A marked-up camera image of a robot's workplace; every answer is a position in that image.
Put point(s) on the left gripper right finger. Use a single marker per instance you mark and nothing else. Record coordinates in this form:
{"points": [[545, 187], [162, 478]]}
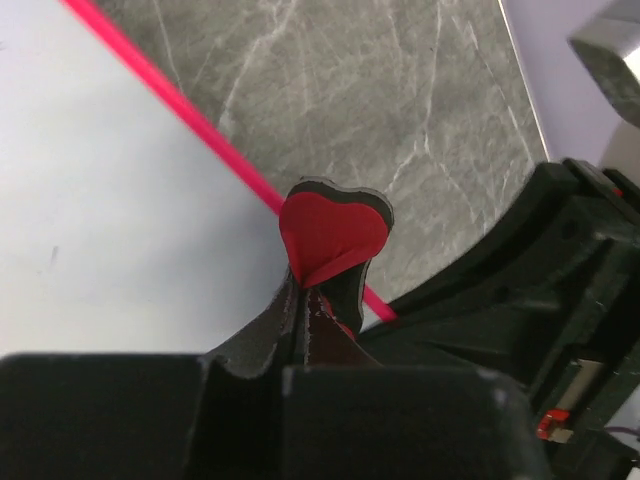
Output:
{"points": [[346, 417]]}

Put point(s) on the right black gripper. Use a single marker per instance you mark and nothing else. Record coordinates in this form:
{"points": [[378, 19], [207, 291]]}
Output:
{"points": [[550, 297]]}

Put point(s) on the red and black eraser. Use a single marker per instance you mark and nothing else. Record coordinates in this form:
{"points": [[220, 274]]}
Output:
{"points": [[331, 233]]}

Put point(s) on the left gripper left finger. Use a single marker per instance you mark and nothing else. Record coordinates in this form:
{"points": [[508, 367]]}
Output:
{"points": [[151, 416]]}

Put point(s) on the white board with pink frame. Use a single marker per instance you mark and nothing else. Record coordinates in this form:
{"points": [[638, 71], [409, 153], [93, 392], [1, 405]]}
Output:
{"points": [[121, 230]]}

